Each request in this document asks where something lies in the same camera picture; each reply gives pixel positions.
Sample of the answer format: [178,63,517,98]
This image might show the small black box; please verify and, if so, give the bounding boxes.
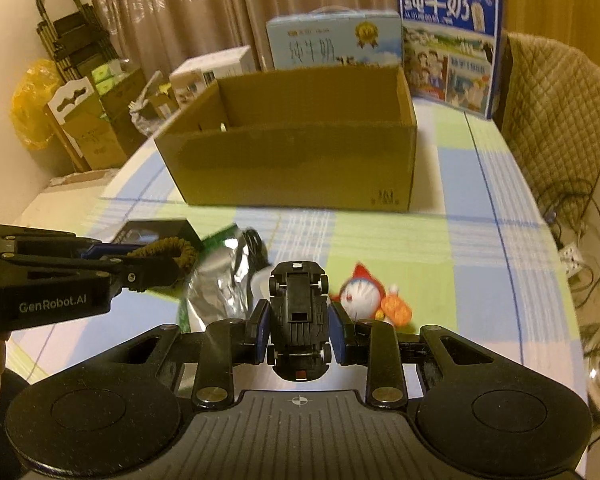
[111,218,203,257]

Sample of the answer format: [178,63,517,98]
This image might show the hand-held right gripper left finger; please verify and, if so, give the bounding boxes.
[94,300,272,409]

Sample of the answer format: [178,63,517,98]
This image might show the brown cardboard box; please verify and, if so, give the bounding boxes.
[152,65,419,212]

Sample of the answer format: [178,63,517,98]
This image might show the quilted beige chair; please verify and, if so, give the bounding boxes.
[500,31,600,213]

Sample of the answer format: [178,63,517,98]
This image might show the brown cardboard boxes stack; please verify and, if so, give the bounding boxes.
[46,77,132,172]

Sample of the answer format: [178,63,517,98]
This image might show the beige curtain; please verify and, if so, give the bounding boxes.
[82,0,433,86]

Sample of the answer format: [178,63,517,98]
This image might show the black toy car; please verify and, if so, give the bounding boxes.
[267,261,333,383]

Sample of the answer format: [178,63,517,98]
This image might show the wooden door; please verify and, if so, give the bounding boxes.
[466,0,600,77]

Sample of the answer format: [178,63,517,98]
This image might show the black curved object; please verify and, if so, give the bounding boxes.
[240,229,272,267]

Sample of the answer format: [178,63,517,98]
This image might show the green white packets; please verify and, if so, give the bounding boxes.
[91,59,133,88]

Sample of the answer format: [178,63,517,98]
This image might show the black folding cart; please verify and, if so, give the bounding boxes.
[35,0,120,87]

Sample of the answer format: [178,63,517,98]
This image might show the white power strip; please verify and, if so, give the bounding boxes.
[559,242,589,277]

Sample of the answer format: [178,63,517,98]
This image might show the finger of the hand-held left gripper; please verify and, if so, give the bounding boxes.
[0,254,179,294]
[0,224,132,261]

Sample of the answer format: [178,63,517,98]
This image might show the dark blue milk carton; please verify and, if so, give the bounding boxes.
[396,0,507,120]

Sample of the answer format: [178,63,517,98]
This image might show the yellow plastic bag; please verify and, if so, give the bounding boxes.
[11,58,65,151]

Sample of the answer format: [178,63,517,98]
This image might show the white printed box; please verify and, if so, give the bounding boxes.
[169,46,258,109]

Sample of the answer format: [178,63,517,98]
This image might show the blue cat plush toy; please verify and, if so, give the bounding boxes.
[328,261,413,329]

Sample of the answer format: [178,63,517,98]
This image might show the crumpled silver bag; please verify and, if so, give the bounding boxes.
[129,71,177,137]

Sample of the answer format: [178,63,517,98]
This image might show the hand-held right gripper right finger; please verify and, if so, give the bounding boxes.
[328,302,501,409]

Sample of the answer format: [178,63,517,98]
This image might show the black cables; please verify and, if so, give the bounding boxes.
[539,175,600,311]

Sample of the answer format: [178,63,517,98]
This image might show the beige printed cloth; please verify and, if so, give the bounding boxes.
[19,170,122,233]

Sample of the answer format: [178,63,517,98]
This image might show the olive braided bracelet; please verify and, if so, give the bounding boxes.
[130,237,200,282]

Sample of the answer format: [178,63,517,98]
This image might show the silver foil bag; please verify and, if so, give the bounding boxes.
[179,225,273,335]

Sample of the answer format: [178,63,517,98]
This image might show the light blue milk carton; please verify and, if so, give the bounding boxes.
[266,6,404,72]

